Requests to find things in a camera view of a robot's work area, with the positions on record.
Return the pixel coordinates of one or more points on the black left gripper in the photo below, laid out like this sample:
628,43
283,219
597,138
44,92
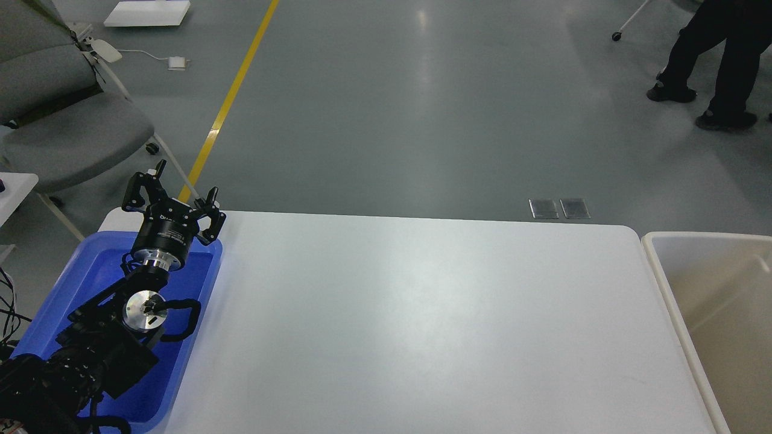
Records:
168,229

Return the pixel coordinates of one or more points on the person in black clothes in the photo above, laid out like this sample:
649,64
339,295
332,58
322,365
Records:
744,29

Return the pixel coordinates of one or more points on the white flat board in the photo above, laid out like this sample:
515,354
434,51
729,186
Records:
147,14

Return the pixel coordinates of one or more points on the white power adapter with cable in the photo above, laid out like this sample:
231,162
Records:
172,63

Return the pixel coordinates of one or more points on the white side table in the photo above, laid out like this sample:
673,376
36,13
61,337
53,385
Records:
17,186

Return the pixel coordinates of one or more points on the white chair base with wheels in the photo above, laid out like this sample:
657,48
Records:
616,36

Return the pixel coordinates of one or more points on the blue plastic tray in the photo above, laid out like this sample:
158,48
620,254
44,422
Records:
95,266

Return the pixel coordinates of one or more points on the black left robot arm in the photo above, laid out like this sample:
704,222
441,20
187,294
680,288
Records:
108,344

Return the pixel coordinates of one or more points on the metal floor plate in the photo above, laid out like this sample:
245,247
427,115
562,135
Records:
543,209
575,208

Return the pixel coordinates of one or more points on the right metal floor plate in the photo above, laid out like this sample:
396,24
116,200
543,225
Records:
575,208

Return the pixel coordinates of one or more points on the left metal floor plate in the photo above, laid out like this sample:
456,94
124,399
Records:
543,209

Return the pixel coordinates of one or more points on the grey office chair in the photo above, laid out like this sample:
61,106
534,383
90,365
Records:
70,118

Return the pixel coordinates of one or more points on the beige plastic bin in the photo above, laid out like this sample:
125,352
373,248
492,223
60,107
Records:
717,289

